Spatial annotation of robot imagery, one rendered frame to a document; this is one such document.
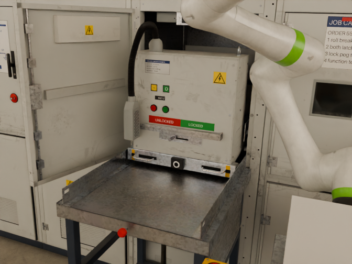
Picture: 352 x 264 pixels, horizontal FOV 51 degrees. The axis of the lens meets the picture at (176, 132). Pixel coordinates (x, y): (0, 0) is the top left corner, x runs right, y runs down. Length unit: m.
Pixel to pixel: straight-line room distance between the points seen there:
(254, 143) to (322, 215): 0.73
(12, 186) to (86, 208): 1.31
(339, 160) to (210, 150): 0.59
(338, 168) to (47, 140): 1.16
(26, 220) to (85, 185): 1.22
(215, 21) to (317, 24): 0.74
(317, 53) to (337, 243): 0.57
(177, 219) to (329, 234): 0.51
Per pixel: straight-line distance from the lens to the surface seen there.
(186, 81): 1.63
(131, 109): 1.65
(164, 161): 1.76
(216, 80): 1.59
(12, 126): 2.53
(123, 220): 1.37
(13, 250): 2.86
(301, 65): 1.23
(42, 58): 1.63
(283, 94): 1.35
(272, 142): 1.77
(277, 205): 1.88
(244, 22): 1.06
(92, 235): 2.46
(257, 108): 1.76
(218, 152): 1.66
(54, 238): 2.66
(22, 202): 2.71
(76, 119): 1.76
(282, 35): 1.15
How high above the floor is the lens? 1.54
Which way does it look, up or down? 17 degrees down
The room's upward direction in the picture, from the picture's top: 2 degrees clockwise
